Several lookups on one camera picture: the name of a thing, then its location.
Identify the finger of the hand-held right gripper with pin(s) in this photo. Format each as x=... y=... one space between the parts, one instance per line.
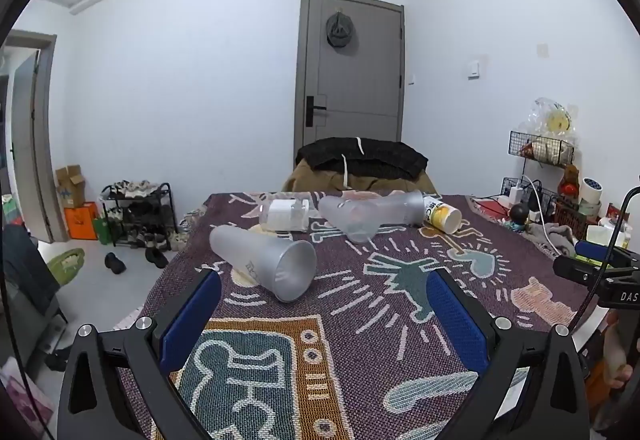
x=591 y=250

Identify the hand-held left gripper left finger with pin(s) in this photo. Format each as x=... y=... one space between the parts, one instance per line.
x=186 y=320

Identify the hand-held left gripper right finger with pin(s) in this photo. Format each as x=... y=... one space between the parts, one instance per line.
x=457 y=322

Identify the large frosted plastic cup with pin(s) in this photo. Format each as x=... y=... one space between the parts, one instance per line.
x=267 y=266

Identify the yellow and white paper cup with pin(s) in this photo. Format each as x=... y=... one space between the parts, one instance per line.
x=442 y=216

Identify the small frosted plastic cup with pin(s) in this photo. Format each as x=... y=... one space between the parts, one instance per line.
x=402 y=208

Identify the white lidded cup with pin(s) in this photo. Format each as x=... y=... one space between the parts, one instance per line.
x=284 y=215

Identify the clear plastic cup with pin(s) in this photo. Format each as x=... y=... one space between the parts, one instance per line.
x=352 y=218

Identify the person's right hand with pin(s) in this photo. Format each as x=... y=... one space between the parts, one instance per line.
x=617 y=360

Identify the grey cloth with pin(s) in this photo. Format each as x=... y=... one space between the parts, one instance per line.
x=555 y=235

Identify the white tape roll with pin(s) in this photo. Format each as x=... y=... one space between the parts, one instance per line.
x=591 y=190

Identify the black shoe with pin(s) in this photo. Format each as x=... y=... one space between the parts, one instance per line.
x=157 y=258
x=115 y=263

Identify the brown bear figure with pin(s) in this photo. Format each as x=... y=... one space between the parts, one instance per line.
x=569 y=180

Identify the black ball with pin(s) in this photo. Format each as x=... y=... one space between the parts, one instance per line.
x=519 y=213

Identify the white charger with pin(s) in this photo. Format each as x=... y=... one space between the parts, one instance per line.
x=516 y=194

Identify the printed blanket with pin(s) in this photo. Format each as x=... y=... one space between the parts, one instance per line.
x=350 y=320

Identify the black shoe rack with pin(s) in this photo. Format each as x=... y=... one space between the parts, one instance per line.
x=137 y=210

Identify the green bag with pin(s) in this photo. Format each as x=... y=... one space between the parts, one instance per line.
x=102 y=230

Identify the green slipper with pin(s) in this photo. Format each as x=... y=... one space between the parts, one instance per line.
x=65 y=265

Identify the clear plastic bag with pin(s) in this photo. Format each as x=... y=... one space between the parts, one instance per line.
x=550 y=117

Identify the orange box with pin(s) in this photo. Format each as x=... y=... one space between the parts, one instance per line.
x=82 y=221

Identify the cardboard box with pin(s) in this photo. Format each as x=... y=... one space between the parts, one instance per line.
x=70 y=185

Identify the pink patterned box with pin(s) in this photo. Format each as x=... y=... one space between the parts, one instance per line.
x=22 y=395

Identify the black jacket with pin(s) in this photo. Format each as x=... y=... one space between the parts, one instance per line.
x=370 y=157

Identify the brown chair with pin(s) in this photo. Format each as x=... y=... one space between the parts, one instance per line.
x=320 y=180

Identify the open grey door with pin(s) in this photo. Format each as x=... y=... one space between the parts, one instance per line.
x=30 y=134

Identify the grey hat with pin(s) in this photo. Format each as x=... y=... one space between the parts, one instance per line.
x=341 y=30

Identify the white wall socket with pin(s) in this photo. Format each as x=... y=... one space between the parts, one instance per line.
x=542 y=49

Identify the white wall switch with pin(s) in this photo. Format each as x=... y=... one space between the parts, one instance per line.
x=474 y=69

